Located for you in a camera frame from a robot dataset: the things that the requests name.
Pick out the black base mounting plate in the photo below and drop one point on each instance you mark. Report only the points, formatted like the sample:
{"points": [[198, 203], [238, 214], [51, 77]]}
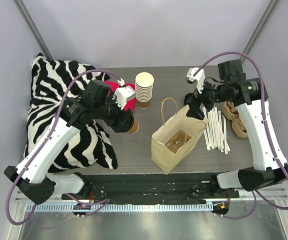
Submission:
{"points": [[140, 183]]}

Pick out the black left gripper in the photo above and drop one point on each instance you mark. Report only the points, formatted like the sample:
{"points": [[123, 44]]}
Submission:
{"points": [[122, 120]]}

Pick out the pink folded cloth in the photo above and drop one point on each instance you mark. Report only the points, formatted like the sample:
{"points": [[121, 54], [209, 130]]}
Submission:
{"points": [[130, 103]]}

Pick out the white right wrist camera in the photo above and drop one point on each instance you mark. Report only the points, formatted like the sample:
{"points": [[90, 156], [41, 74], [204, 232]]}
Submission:
{"points": [[196, 76]]}

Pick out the white wrapped straw bundle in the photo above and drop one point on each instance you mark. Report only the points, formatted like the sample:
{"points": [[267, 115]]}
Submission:
{"points": [[216, 131]]}

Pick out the black spare cup lid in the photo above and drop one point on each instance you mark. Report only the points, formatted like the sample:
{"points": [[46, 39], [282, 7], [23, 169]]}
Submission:
{"points": [[190, 99]]}

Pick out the zebra print pillow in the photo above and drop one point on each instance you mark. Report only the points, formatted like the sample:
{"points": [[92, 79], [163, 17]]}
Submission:
{"points": [[50, 79]]}

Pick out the brown pulp cup carrier single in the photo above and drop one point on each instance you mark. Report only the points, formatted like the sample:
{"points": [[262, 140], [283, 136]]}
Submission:
{"points": [[177, 141]]}

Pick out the black plastic cup lid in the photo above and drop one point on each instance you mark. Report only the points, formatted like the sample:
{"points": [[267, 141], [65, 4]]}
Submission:
{"points": [[125, 122]]}

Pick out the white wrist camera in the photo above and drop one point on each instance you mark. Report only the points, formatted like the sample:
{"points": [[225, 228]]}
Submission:
{"points": [[122, 95], [196, 76]]}

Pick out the brown paper coffee cup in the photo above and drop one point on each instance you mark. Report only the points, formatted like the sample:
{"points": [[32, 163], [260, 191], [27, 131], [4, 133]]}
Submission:
{"points": [[134, 128]]}

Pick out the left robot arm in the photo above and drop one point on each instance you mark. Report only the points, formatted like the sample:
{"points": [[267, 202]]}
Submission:
{"points": [[98, 101]]}

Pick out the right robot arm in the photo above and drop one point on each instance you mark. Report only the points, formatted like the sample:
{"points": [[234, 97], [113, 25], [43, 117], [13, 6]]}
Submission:
{"points": [[270, 166]]}

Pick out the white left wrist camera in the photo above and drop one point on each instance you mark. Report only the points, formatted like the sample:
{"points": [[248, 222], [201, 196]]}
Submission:
{"points": [[122, 95]]}

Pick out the brown pulp cup carrier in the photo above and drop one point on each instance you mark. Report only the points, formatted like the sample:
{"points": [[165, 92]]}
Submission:
{"points": [[230, 112]]}

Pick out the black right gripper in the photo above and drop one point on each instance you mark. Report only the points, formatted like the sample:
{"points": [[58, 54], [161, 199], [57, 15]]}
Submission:
{"points": [[197, 100]]}

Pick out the brown paper bag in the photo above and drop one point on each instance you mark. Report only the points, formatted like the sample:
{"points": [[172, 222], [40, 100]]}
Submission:
{"points": [[160, 154]]}

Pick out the stack of brown paper cups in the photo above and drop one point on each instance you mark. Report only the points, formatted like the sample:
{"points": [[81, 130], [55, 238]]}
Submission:
{"points": [[143, 87]]}

